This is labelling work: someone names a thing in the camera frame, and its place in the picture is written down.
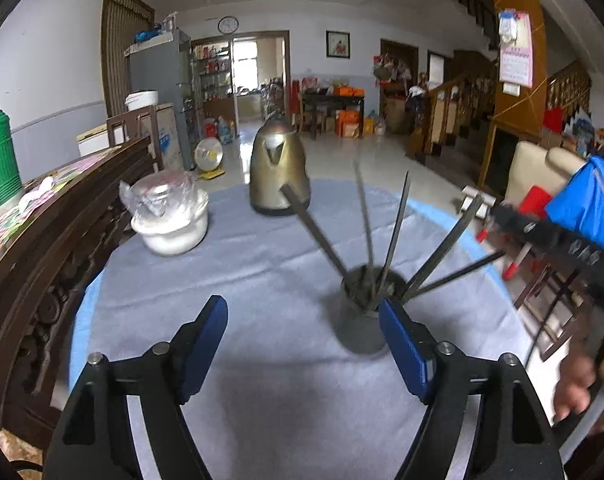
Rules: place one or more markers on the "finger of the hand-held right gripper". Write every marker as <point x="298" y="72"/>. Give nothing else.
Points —
<point x="519" y="227"/>

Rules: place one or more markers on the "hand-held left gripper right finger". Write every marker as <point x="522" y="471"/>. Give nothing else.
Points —
<point x="404" y="345"/>

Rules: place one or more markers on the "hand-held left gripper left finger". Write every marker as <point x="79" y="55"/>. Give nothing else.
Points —
<point x="204" y="345"/>

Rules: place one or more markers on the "grey metal chopstick holder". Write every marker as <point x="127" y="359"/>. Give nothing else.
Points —
<point x="359" y="325"/>

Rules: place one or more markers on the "person's right hand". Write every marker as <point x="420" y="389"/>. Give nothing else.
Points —
<point x="574" y="385"/>

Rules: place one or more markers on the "red child's chair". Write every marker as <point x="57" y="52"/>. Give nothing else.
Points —
<point x="534" y="200"/>

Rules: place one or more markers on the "white step stool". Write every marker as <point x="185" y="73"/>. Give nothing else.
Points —
<point x="476" y="200"/>

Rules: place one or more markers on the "beige chair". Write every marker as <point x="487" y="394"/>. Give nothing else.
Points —
<point x="536" y="170"/>

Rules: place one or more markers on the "blue cloth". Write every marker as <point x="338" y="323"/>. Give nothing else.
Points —
<point x="586" y="205"/>

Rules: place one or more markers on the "grey tablecloth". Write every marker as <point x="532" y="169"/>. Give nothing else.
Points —
<point x="262" y="270"/>

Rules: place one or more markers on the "white ceramic bowl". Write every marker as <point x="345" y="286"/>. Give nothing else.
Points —
<point x="172" y="240"/>

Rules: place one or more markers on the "wooden staircase railing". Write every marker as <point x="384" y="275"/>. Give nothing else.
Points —
<point x="451" y="110"/>

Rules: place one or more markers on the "clear plastic bag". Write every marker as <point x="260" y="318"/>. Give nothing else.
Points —
<point x="162" y="195"/>

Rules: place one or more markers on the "dark carved wooden sideboard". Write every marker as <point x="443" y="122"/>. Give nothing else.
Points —
<point x="57" y="240"/>

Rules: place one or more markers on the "golden electric kettle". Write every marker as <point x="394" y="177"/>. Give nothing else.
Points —
<point x="277" y="170"/>

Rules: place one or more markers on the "white electric fan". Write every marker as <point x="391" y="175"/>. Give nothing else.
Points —
<point x="208" y="152"/>

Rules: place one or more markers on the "orange gift box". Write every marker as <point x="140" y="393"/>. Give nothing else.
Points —
<point x="349" y="127"/>

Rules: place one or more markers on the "dark wooden door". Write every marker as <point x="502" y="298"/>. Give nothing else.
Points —
<point x="399" y="60"/>

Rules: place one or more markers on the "small white refrigerator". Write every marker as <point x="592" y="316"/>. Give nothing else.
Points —
<point x="168" y="140"/>

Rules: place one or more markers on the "blue water jug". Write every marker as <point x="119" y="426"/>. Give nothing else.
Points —
<point x="226" y="131"/>

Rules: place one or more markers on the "flat orange box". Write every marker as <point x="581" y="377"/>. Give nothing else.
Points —
<point x="349" y="91"/>

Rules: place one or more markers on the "white crumpled paper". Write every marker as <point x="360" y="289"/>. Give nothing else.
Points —
<point x="37" y="195"/>

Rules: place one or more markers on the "dark wooden side table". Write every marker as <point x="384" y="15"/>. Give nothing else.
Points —
<point x="327" y="102"/>

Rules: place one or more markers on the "dark wooden chair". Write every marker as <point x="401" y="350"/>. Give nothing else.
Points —
<point x="132" y="125"/>

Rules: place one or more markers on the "white chest freezer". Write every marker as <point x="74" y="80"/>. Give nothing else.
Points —
<point x="93" y="140"/>

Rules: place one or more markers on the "white pot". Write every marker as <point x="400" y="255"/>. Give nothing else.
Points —
<point x="142" y="100"/>

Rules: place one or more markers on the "glass display shelf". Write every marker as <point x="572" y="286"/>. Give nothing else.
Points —
<point x="213" y="80"/>

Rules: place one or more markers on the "green thermos jug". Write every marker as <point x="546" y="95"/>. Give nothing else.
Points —
<point x="2" y="160"/>

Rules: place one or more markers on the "tall grey refrigerator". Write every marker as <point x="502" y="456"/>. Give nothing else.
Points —
<point x="157" y="70"/>

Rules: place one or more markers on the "brown slatted door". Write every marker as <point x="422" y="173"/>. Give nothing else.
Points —
<point x="127" y="40"/>

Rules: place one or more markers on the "pink wall calendar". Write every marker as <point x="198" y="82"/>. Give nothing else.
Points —
<point x="515" y="55"/>

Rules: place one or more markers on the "framed wall picture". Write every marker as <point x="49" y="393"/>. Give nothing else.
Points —
<point x="338" y="45"/>

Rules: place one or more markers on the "round wall clock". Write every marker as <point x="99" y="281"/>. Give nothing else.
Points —
<point x="228" y="25"/>

